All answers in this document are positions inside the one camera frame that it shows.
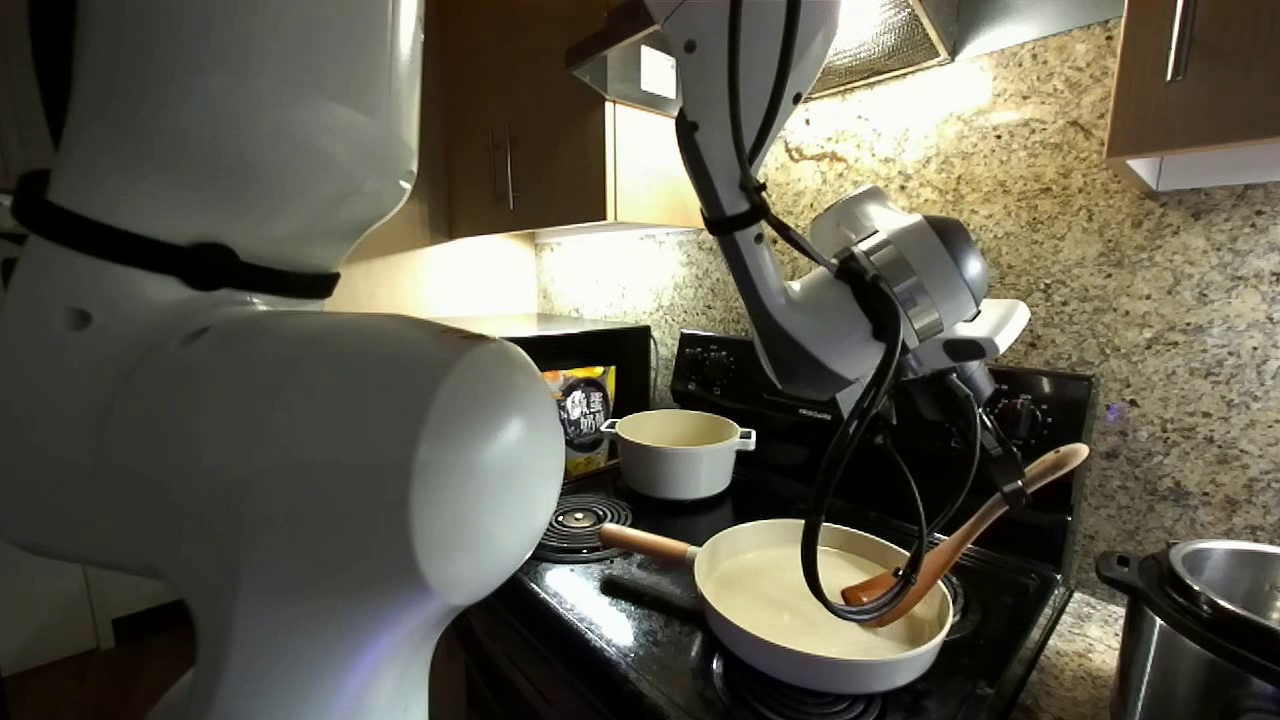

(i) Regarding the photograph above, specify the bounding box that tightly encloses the dark cabinet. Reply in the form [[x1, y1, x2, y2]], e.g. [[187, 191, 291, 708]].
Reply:
[[426, 0, 702, 237], [1110, 0, 1280, 191]]

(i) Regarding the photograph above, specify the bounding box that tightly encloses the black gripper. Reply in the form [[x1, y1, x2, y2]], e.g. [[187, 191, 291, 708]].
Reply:
[[904, 299, 1031, 509]]

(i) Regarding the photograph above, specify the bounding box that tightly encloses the black electric stove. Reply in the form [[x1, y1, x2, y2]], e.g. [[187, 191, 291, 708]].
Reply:
[[466, 333, 1101, 720]]

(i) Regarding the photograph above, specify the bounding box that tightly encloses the black microwave oven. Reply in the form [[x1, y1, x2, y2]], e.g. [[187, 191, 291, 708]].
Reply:
[[519, 324, 654, 475]]

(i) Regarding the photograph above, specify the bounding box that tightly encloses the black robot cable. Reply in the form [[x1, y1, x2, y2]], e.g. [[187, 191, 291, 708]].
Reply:
[[671, 0, 1017, 626]]

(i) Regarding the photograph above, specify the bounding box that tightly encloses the range hood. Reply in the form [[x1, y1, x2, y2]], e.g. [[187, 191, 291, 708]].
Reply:
[[567, 0, 1126, 116]]

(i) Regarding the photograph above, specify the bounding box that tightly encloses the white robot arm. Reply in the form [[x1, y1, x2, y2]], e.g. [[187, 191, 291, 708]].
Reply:
[[0, 0, 563, 720]]

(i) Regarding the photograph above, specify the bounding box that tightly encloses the dark right upper cabinet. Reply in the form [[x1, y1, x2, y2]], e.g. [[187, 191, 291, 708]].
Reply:
[[426, 0, 702, 237]]

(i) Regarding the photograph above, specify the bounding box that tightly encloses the stainless steel pressure cooker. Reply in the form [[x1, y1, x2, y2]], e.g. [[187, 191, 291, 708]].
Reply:
[[1098, 540, 1280, 720]]

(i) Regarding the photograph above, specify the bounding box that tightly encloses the snack bag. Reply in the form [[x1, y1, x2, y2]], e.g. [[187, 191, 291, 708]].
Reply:
[[546, 364, 616, 475]]

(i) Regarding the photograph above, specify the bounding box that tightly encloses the wooden spoon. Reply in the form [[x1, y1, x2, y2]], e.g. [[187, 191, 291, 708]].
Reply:
[[841, 441, 1093, 626]]

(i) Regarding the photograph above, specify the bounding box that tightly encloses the white pot with handles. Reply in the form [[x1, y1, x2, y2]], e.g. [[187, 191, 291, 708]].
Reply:
[[606, 409, 756, 501]]

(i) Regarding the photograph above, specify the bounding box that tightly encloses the white frying pan wooden handle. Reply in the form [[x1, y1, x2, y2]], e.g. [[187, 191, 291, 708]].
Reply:
[[596, 519, 955, 697]]

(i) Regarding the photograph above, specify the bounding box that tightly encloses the dark left upper cabinet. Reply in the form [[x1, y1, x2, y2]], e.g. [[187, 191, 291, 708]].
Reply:
[[1110, 0, 1280, 191]]

